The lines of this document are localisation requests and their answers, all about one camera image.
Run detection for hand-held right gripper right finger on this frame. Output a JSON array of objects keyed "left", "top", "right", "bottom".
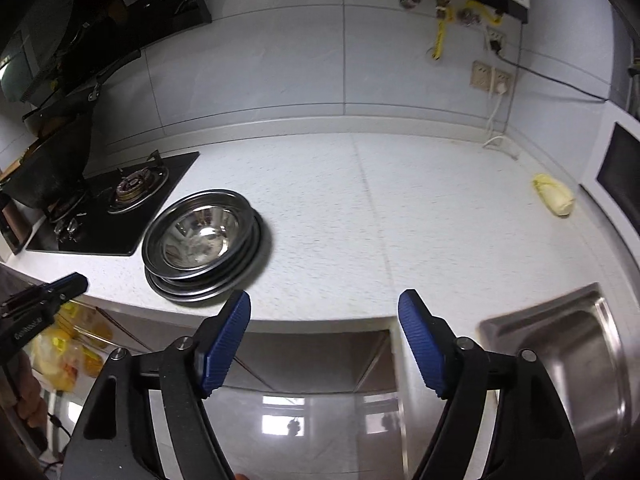
[{"left": 397, "top": 288, "right": 583, "bottom": 480}]

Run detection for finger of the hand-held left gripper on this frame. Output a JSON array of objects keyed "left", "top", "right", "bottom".
[{"left": 0, "top": 272, "right": 90, "bottom": 318}]

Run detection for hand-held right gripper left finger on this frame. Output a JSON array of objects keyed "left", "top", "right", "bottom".
[{"left": 60, "top": 290, "right": 252, "bottom": 480}]

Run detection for large steel bowl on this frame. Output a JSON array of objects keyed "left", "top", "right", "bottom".
[{"left": 142, "top": 188, "right": 254, "bottom": 273}]

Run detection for person's left hand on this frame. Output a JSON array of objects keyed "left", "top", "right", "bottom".
[{"left": 14, "top": 352, "right": 45, "bottom": 423}]

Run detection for yellow plastic bags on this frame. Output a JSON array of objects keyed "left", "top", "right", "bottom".
[{"left": 29, "top": 301, "right": 115, "bottom": 395}]

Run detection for black wok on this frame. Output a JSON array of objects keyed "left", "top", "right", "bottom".
[{"left": 0, "top": 50, "right": 143, "bottom": 211}]

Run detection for black glass gas stove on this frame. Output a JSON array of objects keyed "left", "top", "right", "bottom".
[{"left": 25, "top": 150, "right": 201, "bottom": 258}]

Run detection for steel kitchen sink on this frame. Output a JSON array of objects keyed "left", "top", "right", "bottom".
[{"left": 479, "top": 282, "right": 635, "bottom": 463}]

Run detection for yellow cabbage piece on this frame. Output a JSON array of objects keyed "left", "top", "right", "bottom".
[{"left": 531, "top": 173, "right": 577, "bottom": 219}]

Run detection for dark framed window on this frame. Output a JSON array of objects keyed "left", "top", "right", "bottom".
[{"left": 594, "top": 121, "right": 640, "bottom": 239}]

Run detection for thin black cord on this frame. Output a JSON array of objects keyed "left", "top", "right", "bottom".
[{"left": 46, "top": 411, "right": 72, "bottom": 438}]

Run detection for white power cable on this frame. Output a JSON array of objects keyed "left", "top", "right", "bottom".
[{"left": 481, "top": 71, "right": 522, "bottom": 162}]

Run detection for beige wall socket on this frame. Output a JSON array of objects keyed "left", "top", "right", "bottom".
[{"left": 470, "top": 60, "right": 514, "bottom": 96}]

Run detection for black power cable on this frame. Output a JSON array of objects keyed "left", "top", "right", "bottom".
[{"left": 492, "top": 42, "right": 617, "bottom": 107}]

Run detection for yellow gas hose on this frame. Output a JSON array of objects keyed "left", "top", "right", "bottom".
[{"left": 426, "top": 7, "right": 451, "bottom": 62}]

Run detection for small white wall socket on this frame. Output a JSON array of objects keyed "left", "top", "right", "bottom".
[{"left": 484, "top": 26, "right": 507, "bottom": 55}]

